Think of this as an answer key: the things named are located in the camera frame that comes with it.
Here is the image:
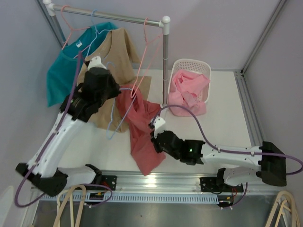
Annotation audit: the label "pink wire hanger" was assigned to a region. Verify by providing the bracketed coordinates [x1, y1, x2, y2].
[130, 17, 162, 99]

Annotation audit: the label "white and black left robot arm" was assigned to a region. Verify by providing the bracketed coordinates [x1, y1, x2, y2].
[16, 67, 121, 197]

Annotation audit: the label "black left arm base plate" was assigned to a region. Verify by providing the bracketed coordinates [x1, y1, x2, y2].
[94, 175, 117, 191]

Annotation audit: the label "coral red t-shirt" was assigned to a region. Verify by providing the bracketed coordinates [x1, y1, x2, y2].
[116, 86, 166, 175]

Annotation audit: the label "pink t-shirt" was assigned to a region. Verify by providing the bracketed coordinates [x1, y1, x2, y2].
[168, 70, 210, 116]

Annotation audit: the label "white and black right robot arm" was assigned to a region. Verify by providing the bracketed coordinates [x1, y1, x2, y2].
[151, 131, 287, 192]

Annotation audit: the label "white perforated plastic basket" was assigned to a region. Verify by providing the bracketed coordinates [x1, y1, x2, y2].
[168, 58, 212, 103]

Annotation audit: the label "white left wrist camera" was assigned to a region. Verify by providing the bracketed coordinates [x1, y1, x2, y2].
[85, 56, 107, 70]

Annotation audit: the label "white slotted cable duct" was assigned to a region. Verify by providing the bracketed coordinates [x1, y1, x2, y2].
[39, 192, 220, 204]

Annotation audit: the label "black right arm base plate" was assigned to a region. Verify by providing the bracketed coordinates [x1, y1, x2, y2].
[199, 177, 244, 195]

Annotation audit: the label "light blue wire hanger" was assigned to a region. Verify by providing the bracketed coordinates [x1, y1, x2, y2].
[81, 9, 117, 57]
[99, 61, 135, 139]

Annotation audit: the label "aluminium mounting rail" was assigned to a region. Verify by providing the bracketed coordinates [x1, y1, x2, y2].
[30, 172, 287, 192]

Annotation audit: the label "beige wooden hangers right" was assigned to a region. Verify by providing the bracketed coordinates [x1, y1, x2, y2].
[265, 191, 301, 227]

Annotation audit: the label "tan t-shirt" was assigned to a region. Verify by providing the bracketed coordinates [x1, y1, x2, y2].
[86, 28, 141, 131]

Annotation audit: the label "beige wooden hangers left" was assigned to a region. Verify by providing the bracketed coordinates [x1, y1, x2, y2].
[52, 183, 87, 227]

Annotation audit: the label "teal t-shirt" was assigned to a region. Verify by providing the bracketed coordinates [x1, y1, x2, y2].
[46, 21, 119, 107]

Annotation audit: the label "pink hanger at rack end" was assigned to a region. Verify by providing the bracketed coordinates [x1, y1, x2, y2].
[60, 5, 89, 50]

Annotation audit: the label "beige wooden hangers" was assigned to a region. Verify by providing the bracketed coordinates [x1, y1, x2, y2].
[265, 191, 301, 227]
[52, 183, 87, 227]

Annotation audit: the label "white and grey clothes rack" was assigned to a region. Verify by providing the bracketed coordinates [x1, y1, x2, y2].
[42, 0, 171, 106]

